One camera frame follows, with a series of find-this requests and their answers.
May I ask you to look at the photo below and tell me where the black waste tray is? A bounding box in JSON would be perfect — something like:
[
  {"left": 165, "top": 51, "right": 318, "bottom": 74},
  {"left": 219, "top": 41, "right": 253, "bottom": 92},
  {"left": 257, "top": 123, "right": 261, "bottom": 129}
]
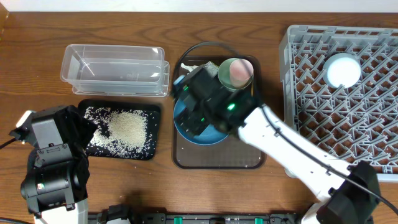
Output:
[{"left": 76, "top": 99, "right": 162, "bottom": 161}]

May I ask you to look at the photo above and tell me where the green bowl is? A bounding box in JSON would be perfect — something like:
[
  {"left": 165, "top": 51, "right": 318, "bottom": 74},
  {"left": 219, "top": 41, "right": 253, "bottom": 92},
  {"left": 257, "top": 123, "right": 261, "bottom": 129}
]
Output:
[{"left": 218, "top": 58, "right": 254, "bottom": 91}]

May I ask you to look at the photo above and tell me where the pink cup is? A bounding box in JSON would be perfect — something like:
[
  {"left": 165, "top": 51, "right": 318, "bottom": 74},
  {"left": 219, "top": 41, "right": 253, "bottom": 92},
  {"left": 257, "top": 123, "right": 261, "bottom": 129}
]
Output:
[{"left": 229, "top": 58, "right": 254, "bottom": 88}]

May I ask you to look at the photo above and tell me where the dark blue bowl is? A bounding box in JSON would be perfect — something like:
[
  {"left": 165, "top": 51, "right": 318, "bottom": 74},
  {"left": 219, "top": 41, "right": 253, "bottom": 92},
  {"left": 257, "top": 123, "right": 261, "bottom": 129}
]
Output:
[{"left": 173, "top": 100, "right": 228, "bottom": 146}]

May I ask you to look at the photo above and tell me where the white rice pile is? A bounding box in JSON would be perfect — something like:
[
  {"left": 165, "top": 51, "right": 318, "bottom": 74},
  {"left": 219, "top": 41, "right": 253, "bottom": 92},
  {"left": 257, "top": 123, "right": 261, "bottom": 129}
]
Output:
[{"left": 83, "top": 106, "right": 155, "bottom": 157}]

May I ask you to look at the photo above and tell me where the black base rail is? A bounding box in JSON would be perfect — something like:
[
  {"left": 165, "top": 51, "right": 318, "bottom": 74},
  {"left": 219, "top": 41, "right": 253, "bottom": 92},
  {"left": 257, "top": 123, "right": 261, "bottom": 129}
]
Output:
[{"left": 88, "top": 204, "right": 300, "bottom": 224}]

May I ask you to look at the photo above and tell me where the brown serving tray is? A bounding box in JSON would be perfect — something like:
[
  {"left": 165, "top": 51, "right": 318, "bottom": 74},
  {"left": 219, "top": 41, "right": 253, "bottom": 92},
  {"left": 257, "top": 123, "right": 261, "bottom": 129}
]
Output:
[{"left": 172, "top": 55, "right": 267, "bottom": 170}]

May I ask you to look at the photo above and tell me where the clear plastic bin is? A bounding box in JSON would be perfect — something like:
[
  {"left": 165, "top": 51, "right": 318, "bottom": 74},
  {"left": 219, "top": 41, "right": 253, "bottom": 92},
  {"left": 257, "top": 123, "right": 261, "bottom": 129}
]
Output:
[{"left": 60, "top": 44, "right": 170, "bottom": 97}]

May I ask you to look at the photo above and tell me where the light blue bowl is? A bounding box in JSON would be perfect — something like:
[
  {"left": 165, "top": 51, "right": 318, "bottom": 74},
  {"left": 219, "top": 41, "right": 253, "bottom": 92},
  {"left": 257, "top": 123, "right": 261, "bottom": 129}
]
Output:
[{"left": 323, "top": 53, "right": 361, "bottom": 88}]

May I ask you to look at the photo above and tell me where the yellow snack wrapper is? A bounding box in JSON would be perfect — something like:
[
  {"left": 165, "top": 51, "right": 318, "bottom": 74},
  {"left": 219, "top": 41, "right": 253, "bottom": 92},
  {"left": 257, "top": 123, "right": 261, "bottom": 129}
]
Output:
[{"left": 204, "top": 61, "right": 219, "bottom": 77}]

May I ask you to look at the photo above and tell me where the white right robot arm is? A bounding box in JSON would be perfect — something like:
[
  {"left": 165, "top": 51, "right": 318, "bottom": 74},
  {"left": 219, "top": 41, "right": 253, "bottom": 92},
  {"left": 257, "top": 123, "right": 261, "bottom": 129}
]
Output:
[{"left": 174, "top": 87, "right": 382, "bottom": 224}]

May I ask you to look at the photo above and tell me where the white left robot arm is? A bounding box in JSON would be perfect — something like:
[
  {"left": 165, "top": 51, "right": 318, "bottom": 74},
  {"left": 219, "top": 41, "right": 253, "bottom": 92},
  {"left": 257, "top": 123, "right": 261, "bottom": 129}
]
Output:
[{"left": 18, "top": 105, "right": 97, "bottom": 218}]

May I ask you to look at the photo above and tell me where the grey dishwasher rack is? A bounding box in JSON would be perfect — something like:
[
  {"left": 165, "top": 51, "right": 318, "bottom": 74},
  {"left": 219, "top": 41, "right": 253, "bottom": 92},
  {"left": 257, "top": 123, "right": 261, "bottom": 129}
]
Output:
[{"left": 279, "top": 25, "right": 397, "bottom": 183}]

